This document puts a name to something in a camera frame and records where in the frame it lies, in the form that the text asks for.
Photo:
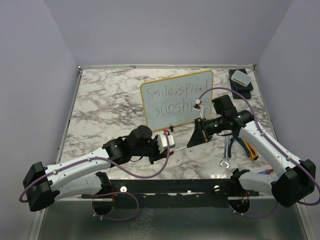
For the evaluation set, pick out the black box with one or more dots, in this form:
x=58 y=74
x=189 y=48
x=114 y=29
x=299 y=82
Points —
x=236 y=86
x=246 y=94

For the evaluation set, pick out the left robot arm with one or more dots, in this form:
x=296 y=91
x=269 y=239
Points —
x=43 y=185

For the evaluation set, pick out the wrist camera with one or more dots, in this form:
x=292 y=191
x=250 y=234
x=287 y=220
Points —
x=164 y=142
x=200 y=108

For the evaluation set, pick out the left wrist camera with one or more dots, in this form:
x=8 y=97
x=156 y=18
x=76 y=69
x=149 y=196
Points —
x=164 y=142

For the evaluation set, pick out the yellow framed whiteboard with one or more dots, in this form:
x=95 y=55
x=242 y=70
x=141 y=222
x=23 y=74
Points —
x=169 y=102

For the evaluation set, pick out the silver open-end wrench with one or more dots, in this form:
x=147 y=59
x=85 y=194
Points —
x=225 y=160

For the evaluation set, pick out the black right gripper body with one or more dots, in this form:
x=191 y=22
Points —
x=210 y=127

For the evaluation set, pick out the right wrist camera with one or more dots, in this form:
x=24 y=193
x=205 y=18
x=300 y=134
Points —
x=200 y=108

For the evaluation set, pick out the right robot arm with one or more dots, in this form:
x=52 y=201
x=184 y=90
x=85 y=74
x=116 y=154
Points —
x=293 y=177

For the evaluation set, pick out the blue handled screwdriver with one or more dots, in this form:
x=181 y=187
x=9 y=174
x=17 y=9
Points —
x=266 y=172

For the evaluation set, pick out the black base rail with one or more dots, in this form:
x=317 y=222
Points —
x=159 y=193

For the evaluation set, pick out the lower black box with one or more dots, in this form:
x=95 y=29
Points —
x=246 y=94

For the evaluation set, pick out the upper black box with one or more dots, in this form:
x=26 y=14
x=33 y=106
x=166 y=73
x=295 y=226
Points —
x=236 y=86

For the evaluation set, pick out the white network switch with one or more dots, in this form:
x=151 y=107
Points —
x=242 y=78

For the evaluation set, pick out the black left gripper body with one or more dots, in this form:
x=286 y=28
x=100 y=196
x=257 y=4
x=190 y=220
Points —
x=151 y=150

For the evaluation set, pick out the yellow utility knife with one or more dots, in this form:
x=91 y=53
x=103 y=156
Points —
x=252 y=152

